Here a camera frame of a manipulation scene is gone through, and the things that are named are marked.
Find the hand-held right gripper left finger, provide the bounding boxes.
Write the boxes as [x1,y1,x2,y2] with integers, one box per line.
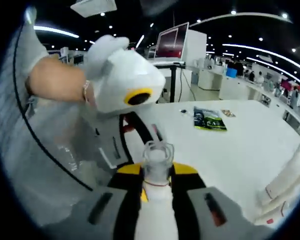
[57,162,146,240]

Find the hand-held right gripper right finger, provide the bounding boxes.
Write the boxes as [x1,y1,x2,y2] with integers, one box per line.
[170,161,273,240]

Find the green black skincare sachet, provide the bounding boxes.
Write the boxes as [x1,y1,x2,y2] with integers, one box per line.
[193,106,228,133]

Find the gold skincare sachet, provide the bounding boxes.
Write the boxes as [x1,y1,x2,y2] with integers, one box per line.
[220,109,237,118]

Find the person's left hand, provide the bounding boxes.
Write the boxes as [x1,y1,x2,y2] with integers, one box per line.
[85,34,130,82]

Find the black-legged white desk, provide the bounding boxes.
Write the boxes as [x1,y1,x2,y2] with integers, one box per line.
[149,57,191,104]

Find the monitor with dark red screen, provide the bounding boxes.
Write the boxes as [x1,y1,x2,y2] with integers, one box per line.
[153,21,190,60]

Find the white square pillar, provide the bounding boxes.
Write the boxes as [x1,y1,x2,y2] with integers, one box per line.
[183,29,208,68]

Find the white ceiling air vent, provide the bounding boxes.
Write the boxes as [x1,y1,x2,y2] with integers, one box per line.
[70,0,118,18]

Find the long white counter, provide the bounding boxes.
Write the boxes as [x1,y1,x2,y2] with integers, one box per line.
[197,66,300,137]

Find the dark red board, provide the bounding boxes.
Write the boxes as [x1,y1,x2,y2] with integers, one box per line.
[281,79,300,91]

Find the thin beaded bracelet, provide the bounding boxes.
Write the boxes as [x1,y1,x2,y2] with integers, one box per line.
[81,79,91,103]

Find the thin black cable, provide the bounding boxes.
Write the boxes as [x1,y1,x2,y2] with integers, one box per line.
[12,23,94,192]

